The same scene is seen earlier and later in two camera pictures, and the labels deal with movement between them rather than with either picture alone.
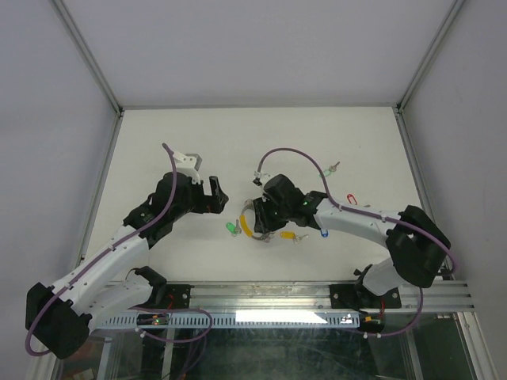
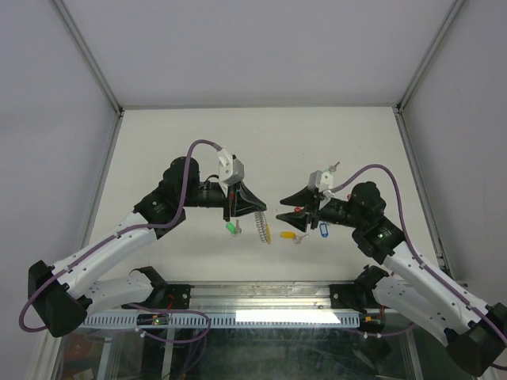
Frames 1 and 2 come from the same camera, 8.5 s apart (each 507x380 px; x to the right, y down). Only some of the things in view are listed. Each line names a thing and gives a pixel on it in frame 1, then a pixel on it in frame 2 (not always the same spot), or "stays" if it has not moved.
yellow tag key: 291,235 stays
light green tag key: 328,172 stays
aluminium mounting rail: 297,296 stays
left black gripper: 206,201 → 241,202
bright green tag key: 233,229 stays
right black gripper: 262,223 → 306,197
